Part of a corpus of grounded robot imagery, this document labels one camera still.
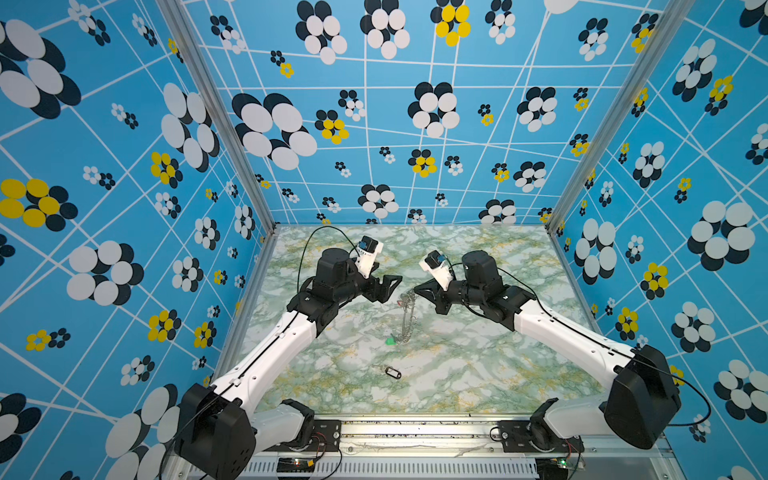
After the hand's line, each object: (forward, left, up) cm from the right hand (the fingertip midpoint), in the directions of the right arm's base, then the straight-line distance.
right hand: (418, 288), depth 78 cm
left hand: (+3, +7, +4) cm, 9 cm away
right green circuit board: (-36, -32, -22) cm, 53 cm away
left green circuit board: (-37, +31, -23) cm, 53 cm away
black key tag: (-15, +7, -21) cm, 26 cm away
